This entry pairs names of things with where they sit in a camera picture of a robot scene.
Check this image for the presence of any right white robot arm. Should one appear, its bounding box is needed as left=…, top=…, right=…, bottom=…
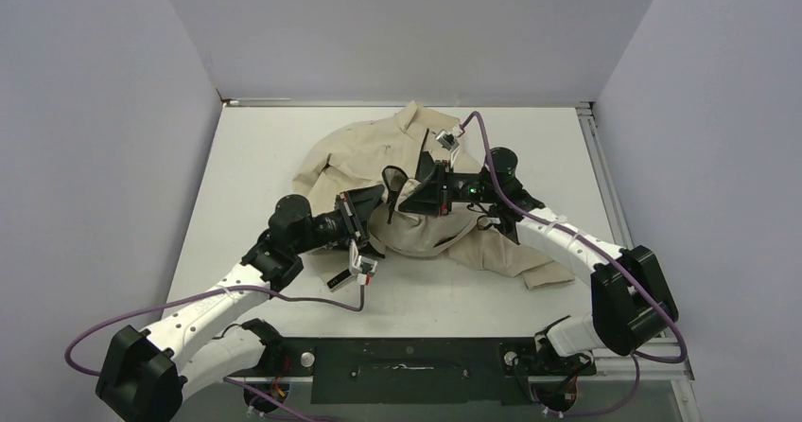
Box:
left=398, top=148, right=679, bottom=373

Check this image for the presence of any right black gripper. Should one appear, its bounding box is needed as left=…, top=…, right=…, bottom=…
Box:
left=400, top=159, right=500, bottom=216

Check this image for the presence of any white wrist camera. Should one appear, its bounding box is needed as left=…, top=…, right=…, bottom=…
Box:
left=349, top=241, right=378, bottom=286
left=435, top=126, right=463, bottom=162

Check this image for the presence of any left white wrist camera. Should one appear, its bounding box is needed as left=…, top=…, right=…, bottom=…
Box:
left=349, top=241, right=378, bottom=286

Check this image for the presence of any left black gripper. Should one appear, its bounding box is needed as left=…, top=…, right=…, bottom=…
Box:
left=292, top=184, right=383, bottom=255

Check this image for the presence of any aluminium frame rail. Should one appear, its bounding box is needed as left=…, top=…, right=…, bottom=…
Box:
left=576, top=102, right=689, bottom=367

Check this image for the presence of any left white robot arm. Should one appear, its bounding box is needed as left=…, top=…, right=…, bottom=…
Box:
left=96, top=185, right=384, bottom=421

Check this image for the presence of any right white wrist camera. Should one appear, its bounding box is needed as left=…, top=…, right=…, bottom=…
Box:
left=435, top=126, right=463, bottom=162

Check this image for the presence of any beige zip jacket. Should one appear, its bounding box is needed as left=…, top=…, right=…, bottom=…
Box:
left=291, top=102, right=575, bottom=289

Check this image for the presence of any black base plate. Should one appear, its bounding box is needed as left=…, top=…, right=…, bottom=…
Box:
left=236, top=337, right=597, bottom=405

